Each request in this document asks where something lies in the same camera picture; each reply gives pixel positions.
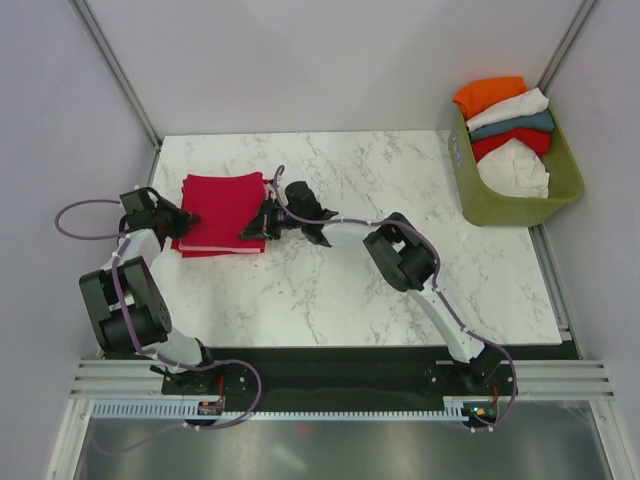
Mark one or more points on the left aluminium frame post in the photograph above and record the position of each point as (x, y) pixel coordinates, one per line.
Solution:
(108, 55)

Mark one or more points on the white folded shirt in bin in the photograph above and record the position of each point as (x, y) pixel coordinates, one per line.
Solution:
(525, 104)

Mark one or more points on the olive green plastic bin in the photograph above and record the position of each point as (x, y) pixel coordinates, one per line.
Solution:
(482, 206)

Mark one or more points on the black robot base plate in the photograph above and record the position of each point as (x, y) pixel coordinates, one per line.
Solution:
(350, 378)

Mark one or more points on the crimson red t shirt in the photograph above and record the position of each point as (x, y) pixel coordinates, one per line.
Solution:
(220, 210)

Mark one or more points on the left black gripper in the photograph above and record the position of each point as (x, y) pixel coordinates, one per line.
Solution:
(185, 221)

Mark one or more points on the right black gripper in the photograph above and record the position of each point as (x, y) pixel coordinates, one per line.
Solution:
(262, 227)

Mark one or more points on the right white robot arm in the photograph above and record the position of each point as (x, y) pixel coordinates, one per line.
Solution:
(406, 261)

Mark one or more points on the crumpled white shirt in bin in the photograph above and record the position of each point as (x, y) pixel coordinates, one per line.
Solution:
(514, 170)

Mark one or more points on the right aluminium frame post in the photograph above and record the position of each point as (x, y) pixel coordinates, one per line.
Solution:
(569, 39)

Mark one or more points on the teal shirt in bin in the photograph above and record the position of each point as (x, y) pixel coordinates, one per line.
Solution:
(542, 121)

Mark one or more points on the pink t shirt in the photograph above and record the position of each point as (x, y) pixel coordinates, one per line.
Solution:
(220, 248)

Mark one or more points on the orange t shirt in bin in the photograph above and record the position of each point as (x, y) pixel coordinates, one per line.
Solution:
(479, 95)

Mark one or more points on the white slotted cable duct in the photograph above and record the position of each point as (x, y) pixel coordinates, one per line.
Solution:
(451, 410)

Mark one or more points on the aluminium frame post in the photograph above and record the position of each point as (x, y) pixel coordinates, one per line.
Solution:
(569, 39)
(108, 55)

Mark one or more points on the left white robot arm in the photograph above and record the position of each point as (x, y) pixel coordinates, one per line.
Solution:
(126, 309)

